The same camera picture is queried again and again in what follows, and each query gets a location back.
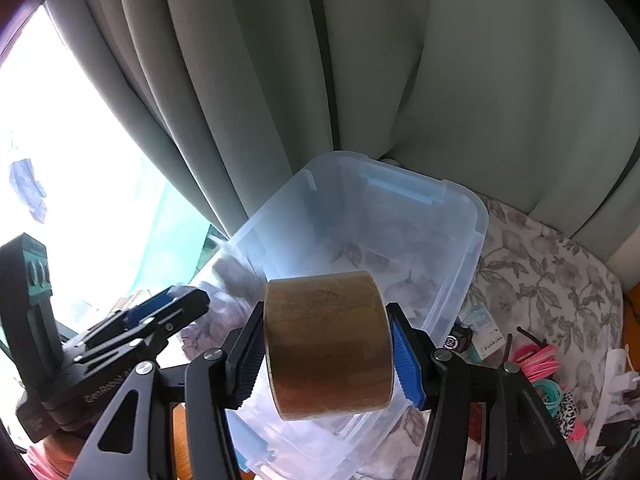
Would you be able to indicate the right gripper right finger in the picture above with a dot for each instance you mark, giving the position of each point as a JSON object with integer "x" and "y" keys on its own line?
{"x": 440, "y": 382}

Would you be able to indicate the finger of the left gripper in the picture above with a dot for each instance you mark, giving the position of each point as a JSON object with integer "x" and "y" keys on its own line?
{"x": 189, "y": 302}

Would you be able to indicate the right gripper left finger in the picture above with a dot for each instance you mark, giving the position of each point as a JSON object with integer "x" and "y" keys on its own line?
{"x": 217, "y": 381}

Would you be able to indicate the blue white medicine box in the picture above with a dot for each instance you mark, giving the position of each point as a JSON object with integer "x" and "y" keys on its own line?
{"x": 486, "y": 337}

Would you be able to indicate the brown packing tape roll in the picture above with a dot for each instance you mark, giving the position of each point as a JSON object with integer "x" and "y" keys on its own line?
{"x": 328, "y": 345}

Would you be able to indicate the black toy car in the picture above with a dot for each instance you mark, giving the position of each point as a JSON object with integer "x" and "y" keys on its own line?
{"x": 459, "y": 338}

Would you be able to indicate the floral grey white blanket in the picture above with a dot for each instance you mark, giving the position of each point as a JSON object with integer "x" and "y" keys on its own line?
{"x": 528, "y": 275}

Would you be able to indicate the clear plastic storage bin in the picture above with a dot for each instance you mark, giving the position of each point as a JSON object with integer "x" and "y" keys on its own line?
{"x": 418, "y": 237}

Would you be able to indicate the white power strip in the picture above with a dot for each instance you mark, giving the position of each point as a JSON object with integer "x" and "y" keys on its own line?
{"x": 617, "y": 381}

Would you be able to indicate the grey-green curtain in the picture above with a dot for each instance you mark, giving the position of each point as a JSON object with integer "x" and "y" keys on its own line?
{"x": 532, "y": 102}

